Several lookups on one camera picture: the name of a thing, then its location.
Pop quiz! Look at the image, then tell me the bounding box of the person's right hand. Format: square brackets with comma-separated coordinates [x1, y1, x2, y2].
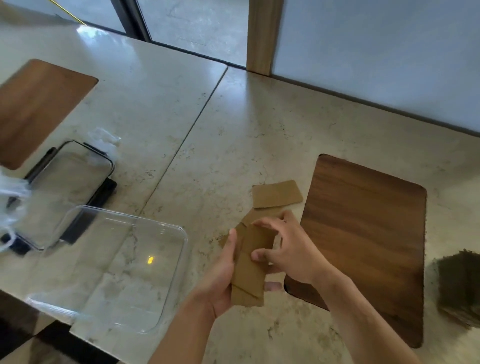
[250, 209, 333, 286]

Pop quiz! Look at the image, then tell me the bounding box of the person's left hand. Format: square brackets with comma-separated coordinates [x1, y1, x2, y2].
[194, 228, 283, 320]

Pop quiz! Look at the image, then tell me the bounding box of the brown paper sleeve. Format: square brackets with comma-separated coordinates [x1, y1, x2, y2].
[230, 224, 279, 308]
[219, 207, 288, 249]
[252, 180, 304, 209]

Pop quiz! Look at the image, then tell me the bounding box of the person's left forearm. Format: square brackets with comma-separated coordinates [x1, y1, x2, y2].
[148, 295, 217, 364]

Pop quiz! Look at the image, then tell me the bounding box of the person's right forearm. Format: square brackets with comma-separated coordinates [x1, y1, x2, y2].
[310, 262, 422, 364]

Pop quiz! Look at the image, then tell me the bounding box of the brown flat paper sleeve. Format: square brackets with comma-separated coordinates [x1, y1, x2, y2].
[252, 180, 304, 209]
[219, 207, 288, 249]

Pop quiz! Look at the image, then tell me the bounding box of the dark wooden placemat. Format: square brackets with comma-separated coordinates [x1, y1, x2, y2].
[283, 153, 428, 349]
[0, 58, 99, 171]

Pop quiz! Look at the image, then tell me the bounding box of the clear plastic container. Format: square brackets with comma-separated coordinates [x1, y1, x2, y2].
[25, 205, 188, 335]

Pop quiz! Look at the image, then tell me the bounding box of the crumpled clear plastic wrapper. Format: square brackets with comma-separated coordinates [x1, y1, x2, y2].
[86, 127, 122, 151]

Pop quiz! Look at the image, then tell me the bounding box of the clear lid with black clips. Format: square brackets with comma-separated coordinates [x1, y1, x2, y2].
[0, 139, 118, 257]

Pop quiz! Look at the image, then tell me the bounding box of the white plastic bag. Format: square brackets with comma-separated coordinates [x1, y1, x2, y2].
[0, 168, 32, 253]

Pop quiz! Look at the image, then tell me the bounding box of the light wooden post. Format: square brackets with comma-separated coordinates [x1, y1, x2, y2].
[246, 0, 285, 76]

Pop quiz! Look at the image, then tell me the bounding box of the dark window frame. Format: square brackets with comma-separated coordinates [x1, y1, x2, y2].
[112, 0, 152, 43]

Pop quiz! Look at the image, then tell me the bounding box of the yellow cord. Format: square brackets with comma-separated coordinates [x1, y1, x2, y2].
[49, 0, 88, 27]

